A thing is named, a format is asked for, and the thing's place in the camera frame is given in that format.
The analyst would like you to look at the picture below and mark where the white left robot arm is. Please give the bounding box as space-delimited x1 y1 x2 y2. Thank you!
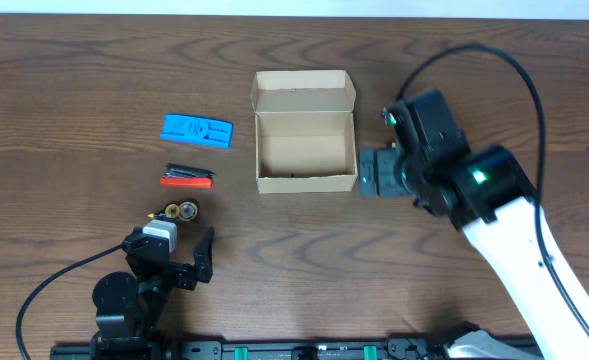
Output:
90 220 215 359

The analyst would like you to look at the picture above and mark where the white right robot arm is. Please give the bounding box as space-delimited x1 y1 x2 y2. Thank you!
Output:
358 90 589 359

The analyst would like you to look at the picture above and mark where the correction tape dispenser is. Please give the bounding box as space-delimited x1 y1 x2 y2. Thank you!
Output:
148 199 200 223

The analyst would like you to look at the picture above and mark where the cardboard box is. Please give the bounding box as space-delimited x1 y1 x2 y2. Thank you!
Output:
250 70 358 194

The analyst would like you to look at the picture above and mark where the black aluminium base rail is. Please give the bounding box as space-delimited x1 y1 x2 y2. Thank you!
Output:
49 335 545 360

